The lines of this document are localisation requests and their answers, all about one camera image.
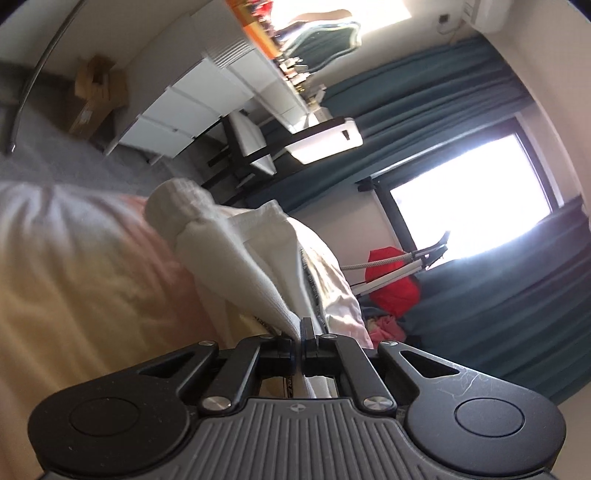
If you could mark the window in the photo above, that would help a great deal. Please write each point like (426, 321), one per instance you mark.
(471, 198)

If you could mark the white air conditioner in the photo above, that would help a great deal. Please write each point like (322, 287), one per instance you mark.
(485, 11)

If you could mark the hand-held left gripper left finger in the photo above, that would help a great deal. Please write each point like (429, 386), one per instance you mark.
(286, 357)

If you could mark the curved metal rod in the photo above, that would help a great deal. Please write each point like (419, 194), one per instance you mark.
(37, 69)

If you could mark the cream sweatpants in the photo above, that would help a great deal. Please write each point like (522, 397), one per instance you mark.
(240, 249)

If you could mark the wall socket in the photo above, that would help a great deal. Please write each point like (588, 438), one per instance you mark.
(443, 19)

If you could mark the wavy frame mirror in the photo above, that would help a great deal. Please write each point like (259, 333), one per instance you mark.
(323, 39)

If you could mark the white chair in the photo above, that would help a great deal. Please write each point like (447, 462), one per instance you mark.
(281, 143)

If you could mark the white dressing table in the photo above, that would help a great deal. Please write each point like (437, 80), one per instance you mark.
(217, 83)

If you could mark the orange box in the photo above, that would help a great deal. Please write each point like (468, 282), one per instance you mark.
(254, 23)

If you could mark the cardboard box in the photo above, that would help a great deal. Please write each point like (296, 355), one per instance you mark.
(97, 97)

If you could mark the red bag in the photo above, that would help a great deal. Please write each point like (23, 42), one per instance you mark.
(392, 281)

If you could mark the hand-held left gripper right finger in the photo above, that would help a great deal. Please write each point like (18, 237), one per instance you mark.
(307, 344)

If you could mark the pink cloth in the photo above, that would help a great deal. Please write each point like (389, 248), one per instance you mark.
(385, 330)

